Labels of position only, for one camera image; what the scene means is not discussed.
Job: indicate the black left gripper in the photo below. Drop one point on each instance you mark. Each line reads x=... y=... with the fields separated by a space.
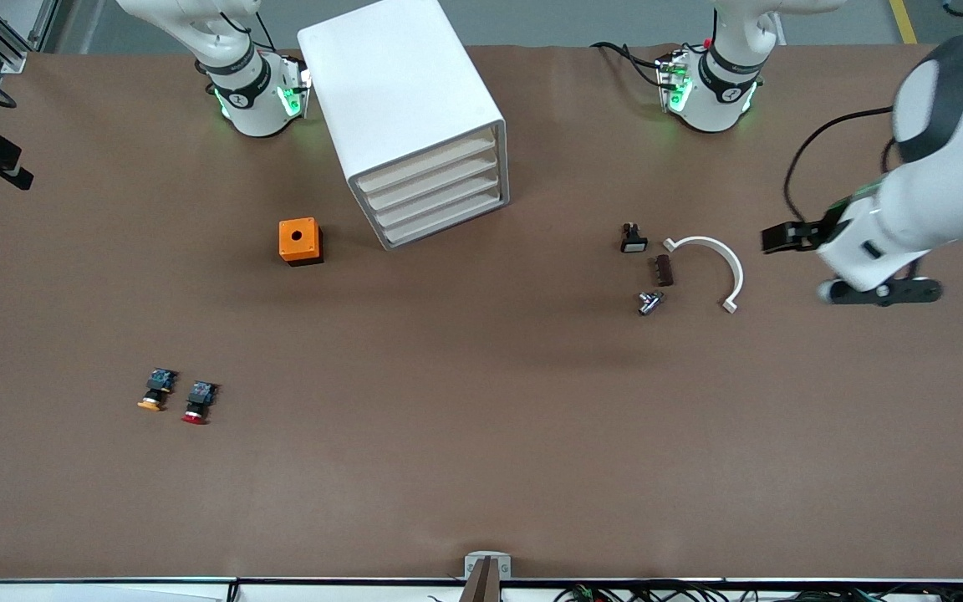
x=812 y=232

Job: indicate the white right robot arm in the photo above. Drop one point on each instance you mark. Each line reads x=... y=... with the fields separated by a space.
x=252 y=92

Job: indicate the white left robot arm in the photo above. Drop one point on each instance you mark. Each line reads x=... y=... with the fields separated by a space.
x=720 y=92

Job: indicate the black square white-faced button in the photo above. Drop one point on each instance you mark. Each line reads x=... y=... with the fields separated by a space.
x=634 y=243

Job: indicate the yellow push button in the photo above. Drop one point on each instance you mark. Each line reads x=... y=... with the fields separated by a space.
x=155 y=389

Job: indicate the red push button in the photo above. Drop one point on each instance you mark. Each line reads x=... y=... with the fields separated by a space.
x=200 y=400

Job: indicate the white curved pipe clamp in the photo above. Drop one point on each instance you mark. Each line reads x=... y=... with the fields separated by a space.
x=739 y=276

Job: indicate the brown terminal block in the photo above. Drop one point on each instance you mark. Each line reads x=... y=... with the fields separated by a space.
x=662 y=271

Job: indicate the chrome pipe fitting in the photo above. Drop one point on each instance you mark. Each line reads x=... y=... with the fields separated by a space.
x=649 y=303

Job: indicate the brown table cover sheet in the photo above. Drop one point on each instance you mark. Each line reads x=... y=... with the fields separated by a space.
x=481 y=460

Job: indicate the aluminium frame profile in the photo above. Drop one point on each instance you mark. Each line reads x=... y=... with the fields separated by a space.
x=13 y=58

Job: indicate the orange button enclosure box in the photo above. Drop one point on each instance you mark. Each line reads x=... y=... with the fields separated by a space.
x=287 y=230

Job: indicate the grey metal bracket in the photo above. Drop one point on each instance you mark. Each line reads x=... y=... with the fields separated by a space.
x=473 y=558

